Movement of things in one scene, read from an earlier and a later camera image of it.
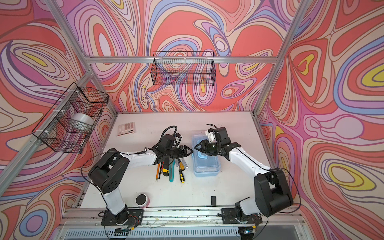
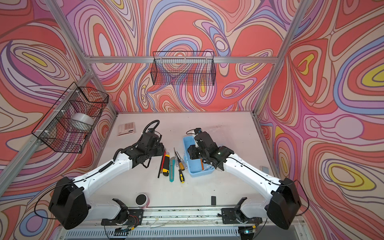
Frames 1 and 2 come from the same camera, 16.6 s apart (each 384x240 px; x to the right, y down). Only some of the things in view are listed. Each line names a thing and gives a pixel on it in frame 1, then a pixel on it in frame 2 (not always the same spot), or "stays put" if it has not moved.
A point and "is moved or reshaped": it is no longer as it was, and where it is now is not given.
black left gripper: (185, 151) to (160, 148)
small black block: (213, 200) stays put
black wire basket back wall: (183, 68) stays put
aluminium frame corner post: (299, 14) stays put
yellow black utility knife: (166, 170) stays put
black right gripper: (204, 147) to (192, 148)
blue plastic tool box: (204, 165) is moved or reshaped
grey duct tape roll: (82, 122) stays put
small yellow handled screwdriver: (182, 166) stays put
